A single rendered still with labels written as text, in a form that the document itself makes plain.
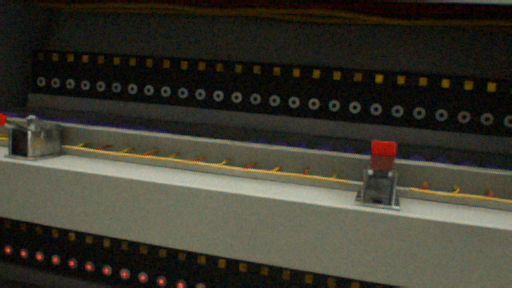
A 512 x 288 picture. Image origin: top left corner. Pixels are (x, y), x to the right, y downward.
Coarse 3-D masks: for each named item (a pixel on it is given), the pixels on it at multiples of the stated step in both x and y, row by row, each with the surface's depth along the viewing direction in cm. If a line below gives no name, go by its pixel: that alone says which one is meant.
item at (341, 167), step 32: (0, 128) 43; (64, 128) 41; (96, 128) 40; (192, 160) 36; (224, 160) 36; (256, 160) 37; (288, 160) 36; (320, 160) 35; (352, 160) 35; (480, 192) 33
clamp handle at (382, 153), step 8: (376, 144) 24; (384, 144) 24; (392, 144) 24; (376, 152) 24; (384, 152) 24; (392, 152) 24; (376, 160) 25; (384, 160) 25; (392, 160) 25; (376, 168) 27; (384, 168) 27; (392, 168) 27; (376, 176) 31; (384, 176) 30
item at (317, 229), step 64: (256, 128) 50; (320, 128) 49; (384, 128) 47; (0, 192) 36; (64, 192) 35; (128, 192) 33; (192, 192) 32; (256, 192) 32; (320, 192) 33; (256, 256) 31; (320, 256) 30; (384, 256) 29; (448, 256) 28
